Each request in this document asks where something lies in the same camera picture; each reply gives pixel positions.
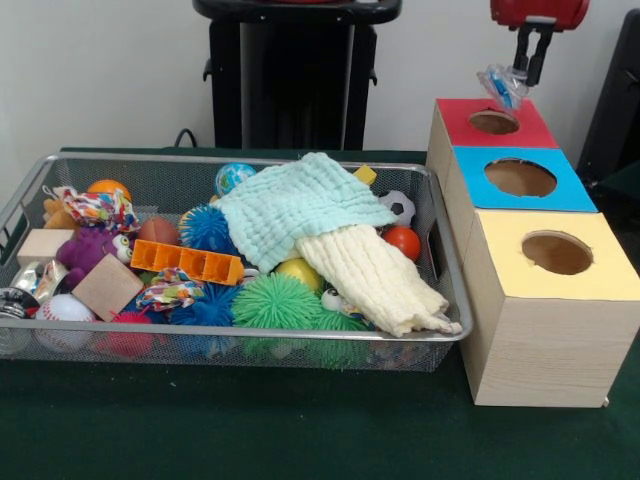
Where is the globe print ball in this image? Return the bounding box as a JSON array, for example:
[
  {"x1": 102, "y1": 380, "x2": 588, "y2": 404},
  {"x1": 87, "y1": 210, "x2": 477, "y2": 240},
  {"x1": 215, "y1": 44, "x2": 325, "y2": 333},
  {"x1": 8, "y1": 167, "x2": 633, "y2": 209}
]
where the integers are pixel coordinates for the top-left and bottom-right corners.
[{"x1": 215, "y1": 162, "x2": 258, "y2": 197}]

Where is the clear plastic toy packet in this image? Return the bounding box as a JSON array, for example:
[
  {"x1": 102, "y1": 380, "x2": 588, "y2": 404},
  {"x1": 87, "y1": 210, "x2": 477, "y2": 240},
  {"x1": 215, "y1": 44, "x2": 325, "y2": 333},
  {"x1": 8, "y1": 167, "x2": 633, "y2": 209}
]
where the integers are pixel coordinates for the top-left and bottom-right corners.
[{"x1": 475, "y1": 64, "x2": 531, "y2": 112}]

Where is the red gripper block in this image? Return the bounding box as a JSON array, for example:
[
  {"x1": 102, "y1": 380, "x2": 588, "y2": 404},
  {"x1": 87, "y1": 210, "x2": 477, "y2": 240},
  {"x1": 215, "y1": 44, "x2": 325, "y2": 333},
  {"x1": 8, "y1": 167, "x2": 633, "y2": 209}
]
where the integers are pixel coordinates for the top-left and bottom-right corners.
[{"x1": 489, "y1": 0, "x2": 592, "y2": 87}]

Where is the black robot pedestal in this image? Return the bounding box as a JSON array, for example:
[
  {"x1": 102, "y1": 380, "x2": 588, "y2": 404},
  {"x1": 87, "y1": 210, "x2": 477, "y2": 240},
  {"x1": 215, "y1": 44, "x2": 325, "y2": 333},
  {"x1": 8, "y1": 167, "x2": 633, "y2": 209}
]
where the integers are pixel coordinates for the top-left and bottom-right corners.
[{"x1": 192, "y1": 0, "x2": 404, "y2": 151}]

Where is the wooden box with three holes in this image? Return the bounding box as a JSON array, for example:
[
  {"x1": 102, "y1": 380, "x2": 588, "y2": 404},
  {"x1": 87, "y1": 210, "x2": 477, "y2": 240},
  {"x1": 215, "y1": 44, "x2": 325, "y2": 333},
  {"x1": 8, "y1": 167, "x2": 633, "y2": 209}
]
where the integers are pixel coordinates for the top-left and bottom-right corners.
[{"x1": 425, "y1": 97, "x2": 640, "y2": 409}]

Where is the purple plush monster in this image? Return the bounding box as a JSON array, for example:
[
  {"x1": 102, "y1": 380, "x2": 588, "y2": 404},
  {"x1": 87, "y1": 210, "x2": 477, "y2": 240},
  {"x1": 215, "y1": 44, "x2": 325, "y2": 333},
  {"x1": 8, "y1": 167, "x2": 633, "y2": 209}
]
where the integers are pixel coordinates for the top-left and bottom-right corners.
[{"x1": 55, "y1": 223, "x2": 134, "y2": 289}]

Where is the cream knitted cloth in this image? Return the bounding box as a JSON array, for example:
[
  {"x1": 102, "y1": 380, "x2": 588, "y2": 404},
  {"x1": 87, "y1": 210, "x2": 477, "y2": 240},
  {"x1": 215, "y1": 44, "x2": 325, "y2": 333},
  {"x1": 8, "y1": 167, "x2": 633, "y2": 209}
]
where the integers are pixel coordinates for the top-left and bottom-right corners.
[{"x1": 297, "y1": 225, "x2": 464, "y2": 337}]

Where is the mint knitted cloth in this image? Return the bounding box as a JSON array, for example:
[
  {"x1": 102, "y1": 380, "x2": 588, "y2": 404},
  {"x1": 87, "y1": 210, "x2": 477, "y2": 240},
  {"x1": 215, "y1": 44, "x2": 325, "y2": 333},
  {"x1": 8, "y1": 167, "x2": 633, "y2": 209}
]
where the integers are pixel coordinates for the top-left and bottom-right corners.
[{"x1": 213, "y1": 152, "x2": 399, "y2": 274}]

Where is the orange-red smooth ball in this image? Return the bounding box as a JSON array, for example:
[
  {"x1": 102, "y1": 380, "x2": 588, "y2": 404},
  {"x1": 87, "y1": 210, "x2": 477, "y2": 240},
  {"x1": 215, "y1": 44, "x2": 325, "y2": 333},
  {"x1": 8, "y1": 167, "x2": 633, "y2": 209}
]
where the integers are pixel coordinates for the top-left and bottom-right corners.
[{"x1": 382, "y1": 225, "x2": 422, "y2": 262}]

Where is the orange long toy block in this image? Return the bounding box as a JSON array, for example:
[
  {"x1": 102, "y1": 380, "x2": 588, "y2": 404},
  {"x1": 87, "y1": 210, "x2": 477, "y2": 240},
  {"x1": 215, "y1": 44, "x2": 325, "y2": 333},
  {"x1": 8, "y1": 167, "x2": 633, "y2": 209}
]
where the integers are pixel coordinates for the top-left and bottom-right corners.
[{"x1": 130, "y1": 237, "x2": 245, "y2": 289}]

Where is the tan wooden cube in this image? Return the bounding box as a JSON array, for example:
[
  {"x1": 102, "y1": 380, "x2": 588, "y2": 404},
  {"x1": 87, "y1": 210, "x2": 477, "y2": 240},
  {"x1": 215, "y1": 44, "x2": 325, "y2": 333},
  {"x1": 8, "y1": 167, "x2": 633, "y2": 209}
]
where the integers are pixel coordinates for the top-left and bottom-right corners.
[{"x1": 72, "y1": 253, "x2": 145, "y2": 321}]

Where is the small basketball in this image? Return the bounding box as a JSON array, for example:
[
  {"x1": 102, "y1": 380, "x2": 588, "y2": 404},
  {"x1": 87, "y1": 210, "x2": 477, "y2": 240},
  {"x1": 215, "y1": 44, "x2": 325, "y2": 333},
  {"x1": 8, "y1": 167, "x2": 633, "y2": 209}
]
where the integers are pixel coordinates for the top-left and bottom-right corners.
[{"x1": 87, "y1": 178, "x2": 133, "y2": 202}]

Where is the shallow wire mesh bin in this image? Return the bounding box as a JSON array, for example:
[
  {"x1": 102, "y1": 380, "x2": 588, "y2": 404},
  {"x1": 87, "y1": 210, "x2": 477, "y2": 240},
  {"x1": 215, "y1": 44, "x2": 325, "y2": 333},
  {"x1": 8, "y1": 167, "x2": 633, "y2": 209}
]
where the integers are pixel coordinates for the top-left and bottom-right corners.
[{"x1": 0, "y1": 152, "x2": 474, "y2": 374}]

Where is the green spiky rubber ball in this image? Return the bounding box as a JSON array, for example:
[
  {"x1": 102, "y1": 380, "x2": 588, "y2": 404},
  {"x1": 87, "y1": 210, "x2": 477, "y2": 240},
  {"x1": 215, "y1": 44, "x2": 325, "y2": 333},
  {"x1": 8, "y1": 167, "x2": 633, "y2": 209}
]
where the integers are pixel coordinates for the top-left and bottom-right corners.
[{"x1": 230, "y1": 272, "x2": 324, "y2": 331}]

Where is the dark green table cloth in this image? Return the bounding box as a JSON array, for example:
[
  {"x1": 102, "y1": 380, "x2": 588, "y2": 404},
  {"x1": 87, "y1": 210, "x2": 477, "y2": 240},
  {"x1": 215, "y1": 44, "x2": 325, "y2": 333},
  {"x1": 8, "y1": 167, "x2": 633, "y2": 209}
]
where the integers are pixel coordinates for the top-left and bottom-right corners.
[{"x1": 0, "y1": 146, "x2": 640, "y2": 480}]

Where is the small soccer ball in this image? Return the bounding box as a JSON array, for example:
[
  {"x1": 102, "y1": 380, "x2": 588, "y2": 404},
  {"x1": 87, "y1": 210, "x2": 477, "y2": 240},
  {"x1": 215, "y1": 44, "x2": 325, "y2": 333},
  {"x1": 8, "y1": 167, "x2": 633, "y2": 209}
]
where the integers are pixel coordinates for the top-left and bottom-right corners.
[{"x1": 378, "y1": 189, "x2": 417, "y2": 226}]

